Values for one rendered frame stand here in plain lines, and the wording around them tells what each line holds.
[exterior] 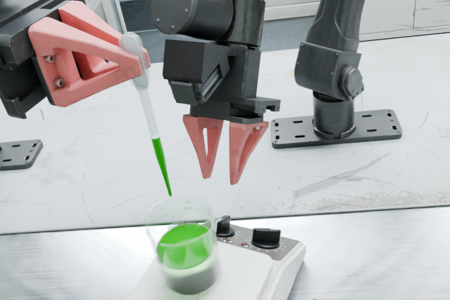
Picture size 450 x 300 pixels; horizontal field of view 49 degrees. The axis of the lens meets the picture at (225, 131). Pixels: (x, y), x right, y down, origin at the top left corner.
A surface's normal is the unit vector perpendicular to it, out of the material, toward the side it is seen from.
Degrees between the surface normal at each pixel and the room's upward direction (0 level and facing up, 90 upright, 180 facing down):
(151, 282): 0
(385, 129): 0
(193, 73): 59
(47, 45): 90
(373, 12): 90
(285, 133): 0
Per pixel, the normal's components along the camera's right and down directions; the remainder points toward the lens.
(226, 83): -0.45, 0.07
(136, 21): -0.04, 0.58
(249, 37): 0.45, 0.17
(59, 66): -0.42, 0.58
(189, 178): -0.14, -0.80
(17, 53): 0.90, 0.15
